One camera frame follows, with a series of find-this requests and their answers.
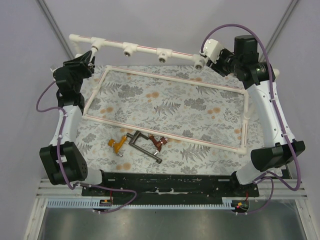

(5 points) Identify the white water faucet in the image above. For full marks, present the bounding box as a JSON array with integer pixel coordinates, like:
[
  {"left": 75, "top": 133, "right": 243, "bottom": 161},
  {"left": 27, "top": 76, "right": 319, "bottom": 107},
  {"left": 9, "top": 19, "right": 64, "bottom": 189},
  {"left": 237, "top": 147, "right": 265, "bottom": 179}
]
[{"left": 75, "top": 47, "right": 98, "bottom": 69}]

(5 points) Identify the white pipe frame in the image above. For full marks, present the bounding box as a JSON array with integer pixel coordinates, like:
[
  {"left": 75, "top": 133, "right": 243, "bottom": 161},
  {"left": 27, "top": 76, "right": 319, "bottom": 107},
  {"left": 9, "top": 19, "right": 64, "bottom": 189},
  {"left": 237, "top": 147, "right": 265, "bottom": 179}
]
[{"left": 68, "top": 34, "right": 281, "bottom": 155}]

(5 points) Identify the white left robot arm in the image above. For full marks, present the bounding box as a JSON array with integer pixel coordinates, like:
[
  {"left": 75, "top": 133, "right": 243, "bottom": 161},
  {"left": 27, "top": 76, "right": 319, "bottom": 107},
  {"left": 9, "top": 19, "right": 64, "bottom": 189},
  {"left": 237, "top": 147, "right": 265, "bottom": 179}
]
[{"left": 39, "top": 48, "right": 103, "bottom": 190}]

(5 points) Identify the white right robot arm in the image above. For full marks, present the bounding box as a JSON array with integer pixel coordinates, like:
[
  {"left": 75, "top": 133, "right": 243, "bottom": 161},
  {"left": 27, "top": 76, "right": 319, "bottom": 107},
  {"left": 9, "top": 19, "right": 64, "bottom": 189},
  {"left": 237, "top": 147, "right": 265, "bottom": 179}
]
[{"left": 203, "top": 35, "right": 306, "bottom": 185}]

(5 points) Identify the orange water faucet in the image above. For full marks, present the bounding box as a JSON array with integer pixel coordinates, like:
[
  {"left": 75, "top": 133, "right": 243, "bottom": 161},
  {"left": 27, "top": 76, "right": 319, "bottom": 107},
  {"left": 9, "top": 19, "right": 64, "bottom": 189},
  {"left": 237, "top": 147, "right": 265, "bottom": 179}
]
[{"left": 108, "top": 135, "right": 127, "bottom": 157}]

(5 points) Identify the brown water faucet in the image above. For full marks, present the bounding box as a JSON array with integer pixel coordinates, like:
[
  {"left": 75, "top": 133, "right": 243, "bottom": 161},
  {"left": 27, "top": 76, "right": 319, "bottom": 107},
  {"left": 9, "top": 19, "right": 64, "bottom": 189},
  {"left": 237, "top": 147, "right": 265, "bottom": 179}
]
[{"left": 148, "top": 134, "right": 168, "bottom": 156}]

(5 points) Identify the floral pattern mat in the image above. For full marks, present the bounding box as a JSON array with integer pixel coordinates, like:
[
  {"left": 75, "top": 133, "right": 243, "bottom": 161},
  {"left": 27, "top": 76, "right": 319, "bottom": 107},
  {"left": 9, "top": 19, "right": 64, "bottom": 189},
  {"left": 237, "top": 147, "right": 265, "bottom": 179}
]
[{"left": 76, "top": 66, "right": 250, "bottom": 175}]

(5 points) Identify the dark grey metal faucet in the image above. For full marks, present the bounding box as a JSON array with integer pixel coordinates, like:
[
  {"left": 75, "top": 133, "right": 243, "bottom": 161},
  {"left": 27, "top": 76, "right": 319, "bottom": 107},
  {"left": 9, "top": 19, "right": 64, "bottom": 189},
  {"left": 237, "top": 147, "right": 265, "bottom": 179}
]
[{"left": 126, "top": 130, "right": 163, "bottom": 164}]

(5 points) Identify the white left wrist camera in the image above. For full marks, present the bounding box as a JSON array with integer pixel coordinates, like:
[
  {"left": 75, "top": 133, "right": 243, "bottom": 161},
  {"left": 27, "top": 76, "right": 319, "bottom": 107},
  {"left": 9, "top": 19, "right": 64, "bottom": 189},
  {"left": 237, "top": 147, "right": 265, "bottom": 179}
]
[{"left": 50, "top": 66, "right": 57, "bottom": 81}]

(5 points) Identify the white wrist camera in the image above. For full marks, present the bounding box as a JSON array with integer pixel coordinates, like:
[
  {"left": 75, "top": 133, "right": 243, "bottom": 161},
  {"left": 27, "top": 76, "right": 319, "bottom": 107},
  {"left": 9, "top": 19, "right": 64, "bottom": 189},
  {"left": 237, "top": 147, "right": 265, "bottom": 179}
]
[
  {"left": 50, "top": 66, "right": 57, "bottom": 81},
  {"left": 200, "top": 39, "right": 224, "bottom": 63}
]

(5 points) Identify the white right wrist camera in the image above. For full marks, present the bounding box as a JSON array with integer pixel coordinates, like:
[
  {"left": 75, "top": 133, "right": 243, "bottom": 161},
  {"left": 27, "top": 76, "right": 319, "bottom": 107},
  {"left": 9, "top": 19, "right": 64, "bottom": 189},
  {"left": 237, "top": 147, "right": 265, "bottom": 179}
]
[{"left": 200, "top": 39, "right": 224, "bottom": 63}]

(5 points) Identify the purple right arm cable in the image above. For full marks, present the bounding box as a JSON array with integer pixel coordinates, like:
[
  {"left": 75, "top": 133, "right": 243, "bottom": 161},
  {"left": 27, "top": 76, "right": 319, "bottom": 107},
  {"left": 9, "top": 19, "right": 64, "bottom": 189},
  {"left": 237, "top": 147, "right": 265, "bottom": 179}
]
[{"left": 201, "top": 23, "right": 301, "bottom": 216}]

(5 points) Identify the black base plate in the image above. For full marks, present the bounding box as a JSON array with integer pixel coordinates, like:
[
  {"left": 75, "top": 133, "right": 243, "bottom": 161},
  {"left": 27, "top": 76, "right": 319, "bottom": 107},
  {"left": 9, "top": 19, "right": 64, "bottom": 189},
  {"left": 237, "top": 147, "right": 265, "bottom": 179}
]
[{"left": 81, "top": 172, "right": 260, "bottom": 205}]

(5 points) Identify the white slotted cable duct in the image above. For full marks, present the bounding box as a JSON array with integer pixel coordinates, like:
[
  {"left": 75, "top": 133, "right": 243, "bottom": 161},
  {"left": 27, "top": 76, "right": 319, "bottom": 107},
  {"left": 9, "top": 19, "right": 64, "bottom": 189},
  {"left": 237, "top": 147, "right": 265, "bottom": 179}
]
[{"left": 46, "top": 198, "right": 235, "bottom": 210}]

